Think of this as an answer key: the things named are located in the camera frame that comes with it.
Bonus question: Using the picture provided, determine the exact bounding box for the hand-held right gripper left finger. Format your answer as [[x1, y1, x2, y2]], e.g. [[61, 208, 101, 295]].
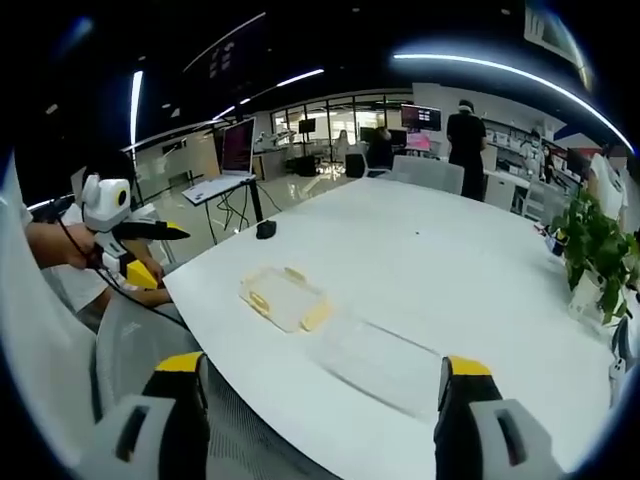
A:
[[94, 351, 212, 480]]

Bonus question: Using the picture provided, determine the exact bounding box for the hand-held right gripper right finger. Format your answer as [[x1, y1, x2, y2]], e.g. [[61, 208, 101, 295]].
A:
[[433, 354, 567, 480]]

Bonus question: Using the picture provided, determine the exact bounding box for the person's left hand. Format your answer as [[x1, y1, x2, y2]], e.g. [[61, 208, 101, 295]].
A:
[[68, 237, 102, 270]]

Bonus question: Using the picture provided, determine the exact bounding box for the person's body in white shirt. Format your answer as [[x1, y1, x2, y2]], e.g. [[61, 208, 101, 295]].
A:
[[19, 148, 175, 324]]

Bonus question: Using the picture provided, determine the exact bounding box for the grey mesh office chair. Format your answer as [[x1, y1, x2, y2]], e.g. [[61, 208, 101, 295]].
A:
[[93, 293, 204, 426]]

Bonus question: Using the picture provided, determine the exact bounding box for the clear plastic lid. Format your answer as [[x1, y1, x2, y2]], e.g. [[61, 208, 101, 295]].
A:
[[308, 319, 447, 417]]

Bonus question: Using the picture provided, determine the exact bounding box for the black laptop stand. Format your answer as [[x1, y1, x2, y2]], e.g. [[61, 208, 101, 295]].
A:
[[207, 175, 266, 246]]

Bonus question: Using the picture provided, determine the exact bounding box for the short ceiling light strip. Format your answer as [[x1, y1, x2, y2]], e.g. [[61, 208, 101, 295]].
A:
[[275, 68, 326, 89], [130, 69, 145, 147]]

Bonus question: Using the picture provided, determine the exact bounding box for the open white laptop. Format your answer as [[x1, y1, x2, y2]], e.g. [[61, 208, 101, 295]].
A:
[[181, 116, 257, 206]]

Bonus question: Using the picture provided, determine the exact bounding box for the clear container with yellow clips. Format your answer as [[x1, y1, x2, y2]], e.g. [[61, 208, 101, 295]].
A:
[[238, 265, 335, 335]]

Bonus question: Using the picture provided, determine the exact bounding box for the white and dark object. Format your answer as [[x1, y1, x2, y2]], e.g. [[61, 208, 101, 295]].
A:
[[607, 315, 637, 402]]

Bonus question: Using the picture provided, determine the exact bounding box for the black screen on stand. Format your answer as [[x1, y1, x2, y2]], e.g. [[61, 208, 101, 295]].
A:
[[298, 118, 318, 176]]

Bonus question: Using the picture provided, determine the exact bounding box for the black office chair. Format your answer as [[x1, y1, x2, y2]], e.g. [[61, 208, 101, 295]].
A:
[[344, 152, 367, 179]]

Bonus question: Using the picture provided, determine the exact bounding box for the green potted plant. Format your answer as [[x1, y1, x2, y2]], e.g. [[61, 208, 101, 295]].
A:
[[548, 191, 640, 327]]

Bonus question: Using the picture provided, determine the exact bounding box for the long ceiling light strip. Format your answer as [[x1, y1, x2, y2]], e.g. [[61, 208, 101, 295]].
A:
[[392, 51, 632, 147]]

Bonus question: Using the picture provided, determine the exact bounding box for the wall monitor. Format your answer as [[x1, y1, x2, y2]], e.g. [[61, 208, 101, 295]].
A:
[[399, 103, 443, 133]]

